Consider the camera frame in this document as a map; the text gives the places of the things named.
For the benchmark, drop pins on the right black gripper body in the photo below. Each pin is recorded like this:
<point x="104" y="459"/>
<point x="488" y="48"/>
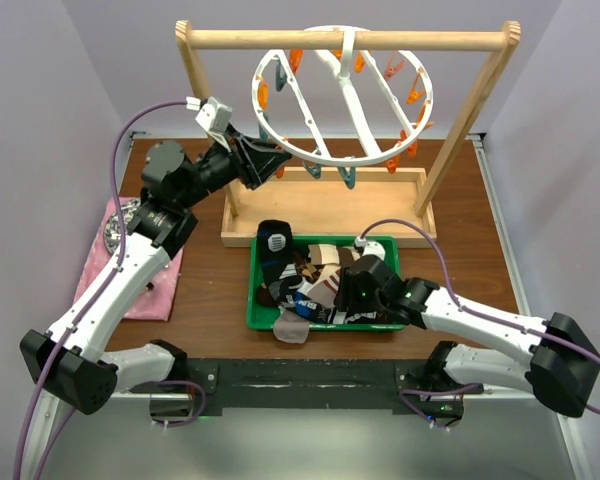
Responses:
<point x="353" y="298"/>

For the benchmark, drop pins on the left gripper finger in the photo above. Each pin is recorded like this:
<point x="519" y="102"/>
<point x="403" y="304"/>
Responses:
<point x="262" y="166"/>
<point x="251" y="143"/>

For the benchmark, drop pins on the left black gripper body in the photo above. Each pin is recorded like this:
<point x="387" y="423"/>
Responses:
<point x="219" y="167"/>

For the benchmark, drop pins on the wooden hanger rack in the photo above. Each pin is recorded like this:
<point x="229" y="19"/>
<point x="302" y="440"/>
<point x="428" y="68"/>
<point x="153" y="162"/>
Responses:
<point x="325" y="206"/>

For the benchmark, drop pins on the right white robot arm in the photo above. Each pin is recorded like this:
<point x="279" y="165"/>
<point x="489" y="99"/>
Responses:
<point x="552" y="359"/>

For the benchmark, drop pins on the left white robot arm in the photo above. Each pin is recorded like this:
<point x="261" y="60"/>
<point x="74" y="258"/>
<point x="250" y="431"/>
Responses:
<point x="70" y="359"/>

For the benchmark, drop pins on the white black striped sock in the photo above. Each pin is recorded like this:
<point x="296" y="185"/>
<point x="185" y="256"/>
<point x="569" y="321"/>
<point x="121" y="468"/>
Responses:
<point x="342" y="317"/>

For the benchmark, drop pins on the black blue sports sock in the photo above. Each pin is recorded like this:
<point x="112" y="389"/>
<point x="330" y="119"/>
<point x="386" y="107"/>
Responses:
<point x="276" y="256"/>

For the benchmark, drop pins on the grey sock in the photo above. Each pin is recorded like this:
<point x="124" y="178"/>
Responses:
<point x="291" y="329"/>

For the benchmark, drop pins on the blue patterned plate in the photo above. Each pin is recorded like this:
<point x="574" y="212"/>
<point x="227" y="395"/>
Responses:
<point x="112" y="229"/>

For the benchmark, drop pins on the pink cloth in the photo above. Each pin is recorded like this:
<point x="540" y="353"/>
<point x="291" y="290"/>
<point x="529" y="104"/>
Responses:
<point x="156" y="301"/>

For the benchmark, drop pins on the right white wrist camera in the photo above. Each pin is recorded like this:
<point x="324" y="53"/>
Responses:
<point x="367" y="247"/>

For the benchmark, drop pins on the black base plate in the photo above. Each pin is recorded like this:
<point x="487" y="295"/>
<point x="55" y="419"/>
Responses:
<point x="310" y="384"/>

